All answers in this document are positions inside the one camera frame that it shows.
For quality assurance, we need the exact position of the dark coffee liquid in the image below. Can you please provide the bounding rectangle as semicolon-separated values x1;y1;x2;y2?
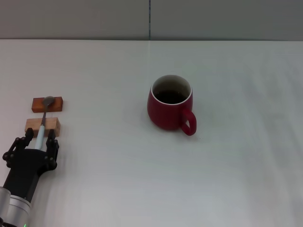
156;90;187;105

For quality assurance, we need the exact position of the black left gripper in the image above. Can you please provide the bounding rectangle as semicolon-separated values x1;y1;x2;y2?
2;128;59;201

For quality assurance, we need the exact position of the red ceramic cup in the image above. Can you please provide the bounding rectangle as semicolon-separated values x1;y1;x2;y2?
147;74;197;137

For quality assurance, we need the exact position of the blue handled metal spoon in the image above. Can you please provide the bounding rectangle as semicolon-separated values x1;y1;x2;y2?
35;96;54;150

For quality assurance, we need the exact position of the dark reddish wooden block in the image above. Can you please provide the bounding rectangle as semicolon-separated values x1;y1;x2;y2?
31;96;64;114

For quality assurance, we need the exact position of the light wooden block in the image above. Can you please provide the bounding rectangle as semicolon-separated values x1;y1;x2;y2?
25;117;61;138

